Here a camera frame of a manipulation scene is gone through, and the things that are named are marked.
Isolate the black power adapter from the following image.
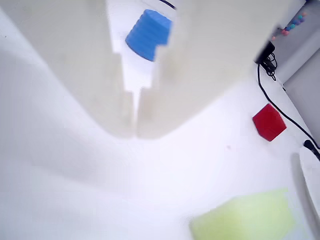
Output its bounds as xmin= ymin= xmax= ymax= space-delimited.
xmin=254 ymin=41 xmax=276 ymax=64

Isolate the long black cable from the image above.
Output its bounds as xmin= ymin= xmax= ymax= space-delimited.
xmin=257 ymin=62 xmax=320 ymax=161

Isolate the red studded block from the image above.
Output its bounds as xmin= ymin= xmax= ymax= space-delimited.
xmin=251 ymin=103 xmax=288 ymax=143

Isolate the blue ribbed block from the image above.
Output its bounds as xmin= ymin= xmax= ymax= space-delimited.
xmin=124 ymin=9 xmax=174 ymax=62

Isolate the tangled black cable bundle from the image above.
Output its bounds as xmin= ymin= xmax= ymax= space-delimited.
xmin=260 ymin=51 xmax=279 ymax=82

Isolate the white bin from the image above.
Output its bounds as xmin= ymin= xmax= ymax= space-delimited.
xmin=291 ymin=145 xmax=320 ymax=240

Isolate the yellow-green block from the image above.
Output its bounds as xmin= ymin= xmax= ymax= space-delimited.
xmin=189 ymin=187 xmax=298 ymax=240

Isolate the colourful ball string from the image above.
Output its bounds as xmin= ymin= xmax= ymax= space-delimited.
xmin=271 ymin=11 xmax=308 ymax=41

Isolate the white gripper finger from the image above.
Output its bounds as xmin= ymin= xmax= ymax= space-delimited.
xmin=136 ymin=0 xmax=307 ymax=139
xmin=0 ymin=0 xmax=136 ymax=139

